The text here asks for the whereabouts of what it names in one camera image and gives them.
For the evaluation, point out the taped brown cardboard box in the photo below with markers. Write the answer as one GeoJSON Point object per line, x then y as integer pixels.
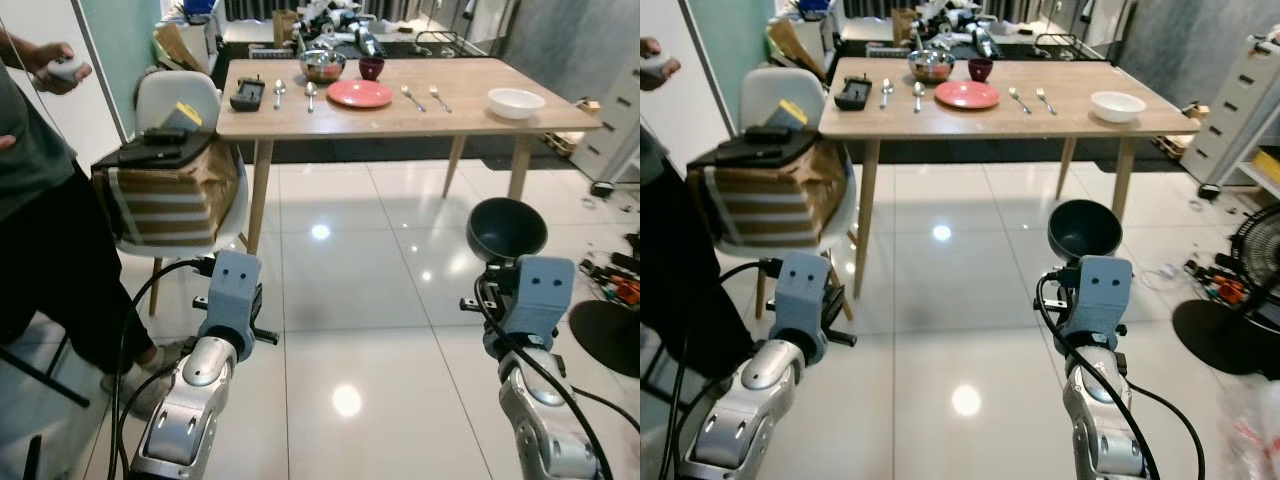
{"type": "Point", "coordinates": [770, 205]}
{"type": "Point", "coordinates": [165, 200]}

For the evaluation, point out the light wooden dining table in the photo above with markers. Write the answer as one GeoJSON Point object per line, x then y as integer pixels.
{"type": "Point", "coordinates": [1010, 124]}
{"type": "Point", "coordinates": [400, 122]}

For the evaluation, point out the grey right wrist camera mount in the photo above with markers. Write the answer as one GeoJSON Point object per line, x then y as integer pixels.
{"type": "Point", "coordinates": [1100, 295]}
{"type": "Point", "coordinates": [535, 295]}

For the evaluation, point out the white bowl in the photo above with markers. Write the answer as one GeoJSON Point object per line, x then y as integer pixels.
{"type": "Point", "coordinates": [1118, 107]}
{"type": "Point", "coordinates": [516, 104]}

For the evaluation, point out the yellow box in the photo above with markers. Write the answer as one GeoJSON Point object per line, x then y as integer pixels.
{"type": "Point", "coordinates": [1267, 167]}

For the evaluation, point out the white hand controller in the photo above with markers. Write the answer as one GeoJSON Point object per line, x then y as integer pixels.
{"type": "Point", "coordinates": [652, 68]}
{"type": "Point", "coordinates": [66, 69]}

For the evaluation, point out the flat black device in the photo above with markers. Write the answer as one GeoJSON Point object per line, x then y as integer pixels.
{"type": "Point", "coordinates": [165, 148]}
{"type": "Point", "coordinates": [765, 145]}

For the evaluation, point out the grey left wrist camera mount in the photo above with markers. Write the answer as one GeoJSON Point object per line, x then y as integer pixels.
{"type": "Point", "coordinates": [803, 295]}
{"type": "Point", "coordinates": [232, 290]}

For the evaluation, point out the yellow black packet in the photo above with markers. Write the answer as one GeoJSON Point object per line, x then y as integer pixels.
{"type": "Point", "coordinates": [182, 115]}
{"type": "Point", "coordinates": [792, 112]}

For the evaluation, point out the steel fork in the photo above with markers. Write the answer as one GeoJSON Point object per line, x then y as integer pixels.
{"type": "Point", "coordinates": [412, 97]}
{"type": "Point", "coordinates": [439, 97]}
{"type": "Point", "coordinates": [1019, 99]}
{"type": "Point", "coordinates": [1046, 99]}

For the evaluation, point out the white chair wooden legs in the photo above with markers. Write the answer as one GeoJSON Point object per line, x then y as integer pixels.
{"type": "Point", "coordinates": [785, 90]}
{"type": "Point", "coordinates": [180, 95]}

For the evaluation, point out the orange black tool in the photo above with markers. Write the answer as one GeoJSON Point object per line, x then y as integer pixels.
{"type": "Point", "coordinates": [615, 285]}
{"type": "Point", "coordinates": [1222, 286]}

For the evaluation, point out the black floor fan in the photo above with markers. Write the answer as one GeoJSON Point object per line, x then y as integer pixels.
{"type": "Point", "coordinates": [605, 338]}
{"type": "Point", "coordinates": [1235, 335]}

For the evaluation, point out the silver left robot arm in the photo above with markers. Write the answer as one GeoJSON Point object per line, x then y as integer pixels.
{"type": "Point", "coordinates": [735, 410]}
{"type": "Point", "coordinates": [190, 400]}

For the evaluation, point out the brown cardboard sheets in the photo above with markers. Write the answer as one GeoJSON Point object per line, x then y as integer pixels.
{"type": "Point", "coordinates": [178, 45]}
{"type": "Point", "coordinates": [790, 42]}

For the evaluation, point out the stainless steel bowl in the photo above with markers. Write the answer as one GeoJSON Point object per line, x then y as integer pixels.
{"type": "Point", "coordinates": [322, 66]}
{"type": "Point", "coordinates": [930, 66]}

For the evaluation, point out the clear plastic bag red print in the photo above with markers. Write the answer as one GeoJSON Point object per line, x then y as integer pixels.
{"type": "Point", "coordinates": [1255, 435]}

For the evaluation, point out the dark grey bowl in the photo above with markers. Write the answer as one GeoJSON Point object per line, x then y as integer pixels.
{"type": "Point", "coordinates": [505, 230]}
{"type": "Point", "coordinates": [1085, 230]}

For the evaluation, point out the grey drawer unit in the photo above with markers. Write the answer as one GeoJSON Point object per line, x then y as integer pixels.
{"type": "Point", "coordinates": [612, 120]}
{"type": "Point", "coordinates": [1235, 110]}

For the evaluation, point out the blue box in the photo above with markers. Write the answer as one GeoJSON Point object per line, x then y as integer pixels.
{"type": "Point", "coordinates": [813, 6]}
{"type": "Point", "coordinates": [198, 7]}

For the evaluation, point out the silver metal robot parts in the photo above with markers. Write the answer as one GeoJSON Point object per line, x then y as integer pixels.
{"type": "Point", "coordinates": [335, 25]}
{"type": "Point", "coordinates": [950, 25]}

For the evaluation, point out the steel spoon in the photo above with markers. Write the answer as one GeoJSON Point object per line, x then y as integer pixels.
{"type": "Point", "coordinates": [280, 88]}
{"type": "Point", "coordinates": [311, 90]}
{"type": "Point", "coordinates": [886, 87]}
{"type": "Point", "coordinates": [918, 89]}

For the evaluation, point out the black rectangular case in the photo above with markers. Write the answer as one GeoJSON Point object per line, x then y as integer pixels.
{"type": "Point", "coordinates": [247, 95]}
{"type": "Point", "coordinates": [853, 95]}

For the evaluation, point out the brown wooden items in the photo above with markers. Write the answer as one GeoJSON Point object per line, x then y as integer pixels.
{"type": "Point", "coordinates": [1185, 130]}
{"type": "Point", "coordinates": [572, 128]}

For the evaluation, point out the pink red plate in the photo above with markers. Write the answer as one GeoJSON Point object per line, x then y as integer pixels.
{"type": "Point", "coordinates": [360, 94]}
{"type": "Point", "coordinates": [967, 95]}

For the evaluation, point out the person in black trousers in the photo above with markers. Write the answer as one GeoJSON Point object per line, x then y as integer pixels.
{"type": "Point", "coordinates": [670, 250]}
{"type": "Point", "coordinates": [40, 240]}

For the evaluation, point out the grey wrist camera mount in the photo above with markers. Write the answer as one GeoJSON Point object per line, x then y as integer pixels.
{"type": "Point", "coordinates": [803, 295]}
{"type": "Point", "coordinates": [232, 290]}
{"type": "Point", "coordinates": [535, 295]}
{"type": "Point", "coordinates": [1100, 295]}

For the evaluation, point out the maroon cup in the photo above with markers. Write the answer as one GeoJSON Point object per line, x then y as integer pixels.
{"type": "Point", "coordinates": [980, 69]}
{"type": "Point", "coordinates": [371, 68]}

